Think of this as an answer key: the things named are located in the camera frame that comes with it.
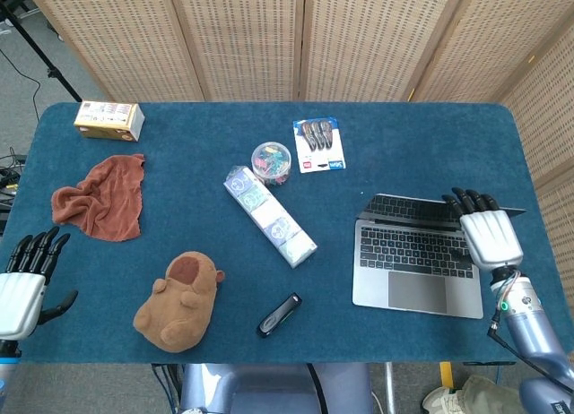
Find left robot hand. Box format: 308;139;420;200
0;226;79;341

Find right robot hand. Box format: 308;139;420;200
441;186;525;272

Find silver laptop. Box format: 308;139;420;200
352;193;528;320

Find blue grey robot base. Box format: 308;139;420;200
178;362;374;414

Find rust brown cloth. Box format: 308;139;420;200
50;153;147;243

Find brown capybara plush toy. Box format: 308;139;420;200
133;251;226;354

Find olive green trouser leg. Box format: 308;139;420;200
452;376;524;414

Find white sneaker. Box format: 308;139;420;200
422;385;463;414

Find metal table leg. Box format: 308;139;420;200
383;362;398;414

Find yellow white cardboard box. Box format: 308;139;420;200
73;100;146;142

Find blue table mat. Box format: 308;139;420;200
0;101;561;366

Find long clear tissue pack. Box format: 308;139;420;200
222;165;318;270

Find black stapler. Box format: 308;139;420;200
256;292;303;340

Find clear tub of clips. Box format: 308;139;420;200
250;141;291;187

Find black tripod stand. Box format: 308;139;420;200
0;0;83;102

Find woven folding screen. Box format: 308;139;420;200
21;0;574;249

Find cables on floor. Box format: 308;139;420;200
0;147;28;213

